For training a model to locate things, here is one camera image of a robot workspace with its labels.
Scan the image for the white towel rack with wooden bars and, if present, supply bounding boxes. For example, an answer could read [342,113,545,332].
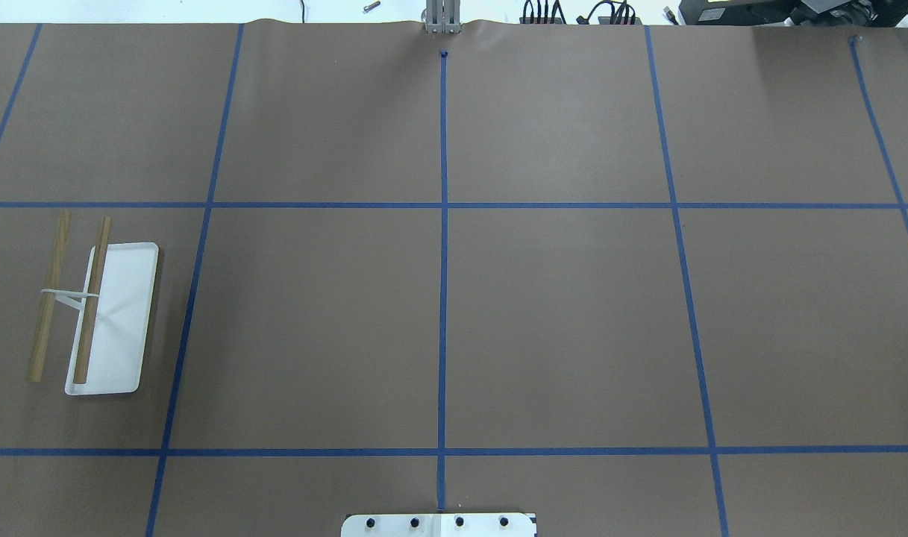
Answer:
[27,210,161,395]

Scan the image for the black electronics box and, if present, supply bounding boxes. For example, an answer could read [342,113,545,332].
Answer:
[678,1,908,28]

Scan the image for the aluminium camera mount post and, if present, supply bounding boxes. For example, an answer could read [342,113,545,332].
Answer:
[422,0,463,35]

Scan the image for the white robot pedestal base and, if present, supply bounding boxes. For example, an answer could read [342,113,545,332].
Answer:
[340,512,539,536]

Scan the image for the black cable bundle left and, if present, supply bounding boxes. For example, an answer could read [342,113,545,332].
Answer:
[520,0,566,25]

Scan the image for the black cable bundle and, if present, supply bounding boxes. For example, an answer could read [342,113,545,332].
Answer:
[577,0,643,26]
[520,0,566,25]

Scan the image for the black cable bundle right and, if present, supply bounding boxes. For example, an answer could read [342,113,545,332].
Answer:
[577,0,643,26]

